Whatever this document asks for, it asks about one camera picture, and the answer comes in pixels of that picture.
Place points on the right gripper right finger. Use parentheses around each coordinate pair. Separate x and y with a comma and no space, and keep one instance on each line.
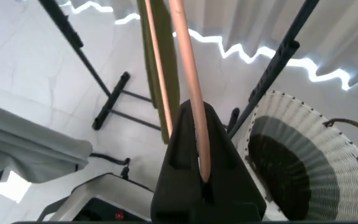
(228,180)

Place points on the black clothes rack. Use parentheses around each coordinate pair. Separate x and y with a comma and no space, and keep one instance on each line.
(278,59)

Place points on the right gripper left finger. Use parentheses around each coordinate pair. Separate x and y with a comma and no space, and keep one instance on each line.
(176,180)

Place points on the pale grey shorts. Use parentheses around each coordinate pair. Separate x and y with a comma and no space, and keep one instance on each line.
(26,149)

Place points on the white laundry basket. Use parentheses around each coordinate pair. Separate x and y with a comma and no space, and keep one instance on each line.
(337,155)

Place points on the green printed shirt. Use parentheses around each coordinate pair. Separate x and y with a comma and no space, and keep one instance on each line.
(169,62)

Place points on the pink clothes hanger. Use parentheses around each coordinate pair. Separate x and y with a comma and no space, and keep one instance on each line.
(191,77)

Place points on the white curtain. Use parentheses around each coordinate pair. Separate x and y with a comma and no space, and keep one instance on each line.
(322,31)

